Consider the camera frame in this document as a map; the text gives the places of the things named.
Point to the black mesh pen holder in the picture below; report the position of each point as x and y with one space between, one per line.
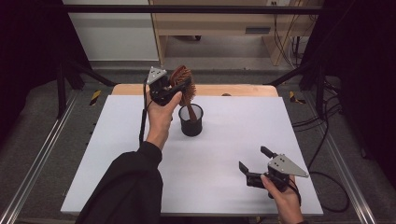
190 128

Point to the white cabinet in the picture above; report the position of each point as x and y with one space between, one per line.
115 37

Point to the yellow black floor tape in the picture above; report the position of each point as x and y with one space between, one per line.
95 97
294 97

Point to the black metal stand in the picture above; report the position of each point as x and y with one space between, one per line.
61 90
320 87

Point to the person's left hand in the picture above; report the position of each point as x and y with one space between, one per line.
160 121

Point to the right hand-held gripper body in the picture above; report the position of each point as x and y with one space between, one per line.
285 166

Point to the black curtain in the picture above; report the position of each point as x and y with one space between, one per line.
364 62
28 46

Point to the black horizontal frame bar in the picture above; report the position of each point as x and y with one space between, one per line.
186 9

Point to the wooden paddle hairbrush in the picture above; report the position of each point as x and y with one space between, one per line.
183 74

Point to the light wooden desk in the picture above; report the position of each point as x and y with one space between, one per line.
211 26

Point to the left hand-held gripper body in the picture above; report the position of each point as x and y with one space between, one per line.
158 88

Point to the metal floor rail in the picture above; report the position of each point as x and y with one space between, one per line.
37 161
345 168

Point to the person's right hand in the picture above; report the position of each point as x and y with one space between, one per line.
286 205

